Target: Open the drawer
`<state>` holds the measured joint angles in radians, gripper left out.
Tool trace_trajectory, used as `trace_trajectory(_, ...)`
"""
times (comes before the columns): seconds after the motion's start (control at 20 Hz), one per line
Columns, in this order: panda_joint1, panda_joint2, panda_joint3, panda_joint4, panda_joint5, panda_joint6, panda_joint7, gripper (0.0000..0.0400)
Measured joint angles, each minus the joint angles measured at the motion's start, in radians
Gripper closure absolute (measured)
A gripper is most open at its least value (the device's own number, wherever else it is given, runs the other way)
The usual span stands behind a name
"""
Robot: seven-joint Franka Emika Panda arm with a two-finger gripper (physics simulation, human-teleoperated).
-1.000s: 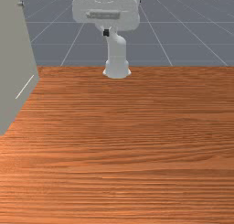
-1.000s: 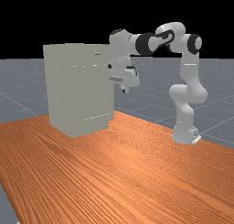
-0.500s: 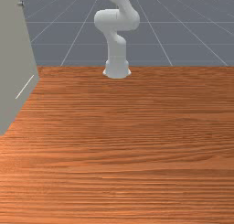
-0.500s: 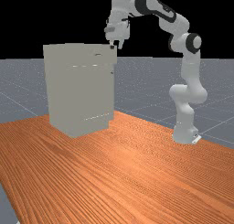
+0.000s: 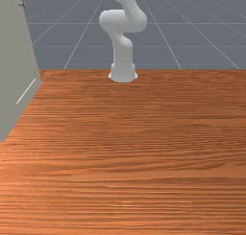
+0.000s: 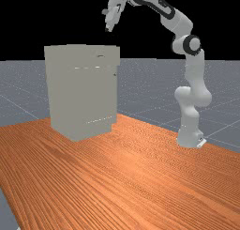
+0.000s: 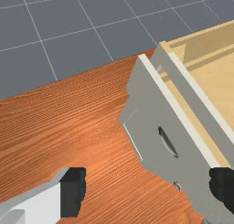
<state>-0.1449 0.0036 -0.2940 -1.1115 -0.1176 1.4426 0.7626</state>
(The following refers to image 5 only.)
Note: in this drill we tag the pale grey cabinet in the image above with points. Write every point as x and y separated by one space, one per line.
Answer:
16 63

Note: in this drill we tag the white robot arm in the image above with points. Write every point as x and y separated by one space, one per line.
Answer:
123 53

